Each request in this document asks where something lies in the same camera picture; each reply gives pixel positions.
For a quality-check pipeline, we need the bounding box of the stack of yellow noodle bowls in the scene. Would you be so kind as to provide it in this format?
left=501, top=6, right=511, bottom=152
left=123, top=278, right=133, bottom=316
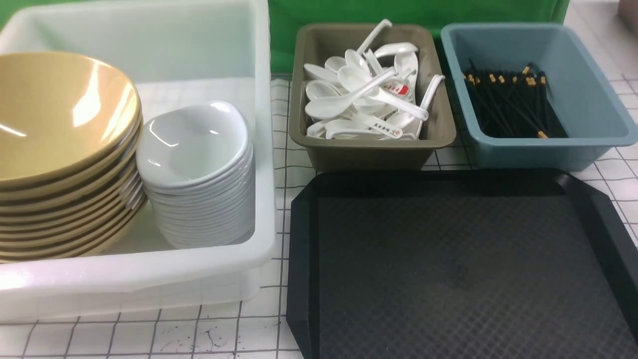
left=0, top=51, right=147, bottom=264

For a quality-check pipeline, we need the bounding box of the white spoon with red label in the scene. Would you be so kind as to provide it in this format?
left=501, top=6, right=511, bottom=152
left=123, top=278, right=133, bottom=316
left=383, top=52, right=419, bottom=104

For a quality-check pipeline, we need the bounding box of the stack of white dishes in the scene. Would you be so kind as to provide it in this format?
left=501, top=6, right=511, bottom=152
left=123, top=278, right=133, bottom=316
left=136, top=100, right=257, bottom=248

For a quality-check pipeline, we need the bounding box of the olive spoon bin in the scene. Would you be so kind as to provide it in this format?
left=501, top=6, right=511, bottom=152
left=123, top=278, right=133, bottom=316
left=289, top=23, right=457, bottom=173

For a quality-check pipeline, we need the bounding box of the white spoon top right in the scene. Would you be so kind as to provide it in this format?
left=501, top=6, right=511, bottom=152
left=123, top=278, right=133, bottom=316
left=374, top=42, right=419, bottom=58

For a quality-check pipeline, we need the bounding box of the large white plastic tub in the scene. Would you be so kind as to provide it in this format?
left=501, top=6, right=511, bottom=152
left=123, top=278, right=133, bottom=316
left=0, top=0, right=276, bottom=323

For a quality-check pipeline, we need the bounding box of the pile of black chopsticks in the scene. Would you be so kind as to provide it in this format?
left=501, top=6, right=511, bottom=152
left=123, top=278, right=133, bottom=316
left=463, top=60, right=568, bottom=139

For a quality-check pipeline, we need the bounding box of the black serving tray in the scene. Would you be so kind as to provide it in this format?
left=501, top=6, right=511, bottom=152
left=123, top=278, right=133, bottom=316
left=287, top=170, right=638, bottom=359

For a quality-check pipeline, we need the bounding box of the blue chopstick bin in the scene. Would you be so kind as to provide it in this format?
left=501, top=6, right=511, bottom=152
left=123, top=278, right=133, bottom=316
left=441, top=22, right=637, bottom=171

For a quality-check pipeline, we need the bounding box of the white spoon long handle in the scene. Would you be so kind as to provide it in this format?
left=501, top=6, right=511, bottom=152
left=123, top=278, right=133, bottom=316
left=305, top=66, right=397, bottom=120

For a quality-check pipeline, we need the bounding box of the white spoon printed handle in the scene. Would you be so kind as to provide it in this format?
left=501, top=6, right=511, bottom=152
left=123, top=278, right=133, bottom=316
left=348, top=112, right=403, bottom=139

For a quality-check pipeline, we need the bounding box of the white spoon right handle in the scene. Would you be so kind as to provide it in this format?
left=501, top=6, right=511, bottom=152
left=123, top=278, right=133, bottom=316
left=415, top=74, right=445, bottom=140

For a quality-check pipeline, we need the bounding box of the white spoon upright handle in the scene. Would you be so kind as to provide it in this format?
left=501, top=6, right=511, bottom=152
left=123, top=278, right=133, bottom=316
left=357, top=19, right=393, bottom=55

